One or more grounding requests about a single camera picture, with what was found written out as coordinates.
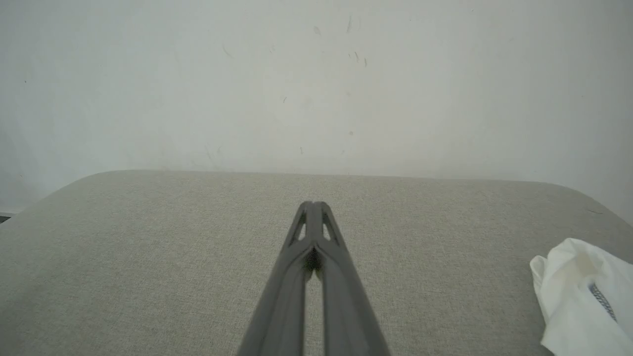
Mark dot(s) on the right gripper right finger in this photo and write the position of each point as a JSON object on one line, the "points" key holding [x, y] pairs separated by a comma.
{"points": [[341, 301]]}

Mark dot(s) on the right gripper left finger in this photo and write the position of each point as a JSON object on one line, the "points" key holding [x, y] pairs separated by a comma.
{"points": [[284, 296]]}

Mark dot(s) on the white garment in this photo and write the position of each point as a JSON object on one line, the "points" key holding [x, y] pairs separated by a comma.
{"points": [[578, 296]]}

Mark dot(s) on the grey fabric sofa cushion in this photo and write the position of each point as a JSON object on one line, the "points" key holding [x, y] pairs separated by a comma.
{"points": [[148, 257]]}

